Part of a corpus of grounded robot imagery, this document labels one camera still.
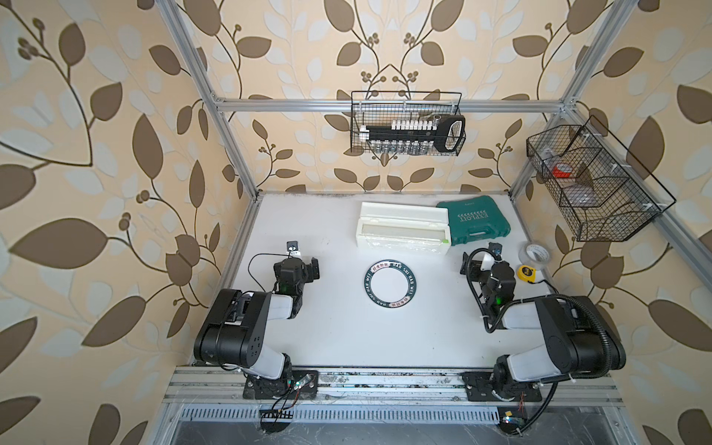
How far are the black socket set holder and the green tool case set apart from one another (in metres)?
0.28

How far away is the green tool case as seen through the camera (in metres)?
1.04

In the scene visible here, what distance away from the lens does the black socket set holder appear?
824 millimetres

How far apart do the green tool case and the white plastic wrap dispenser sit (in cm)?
4

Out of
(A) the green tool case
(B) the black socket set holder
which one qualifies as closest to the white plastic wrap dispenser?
(A) the green tool case

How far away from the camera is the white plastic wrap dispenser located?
3.22 feet
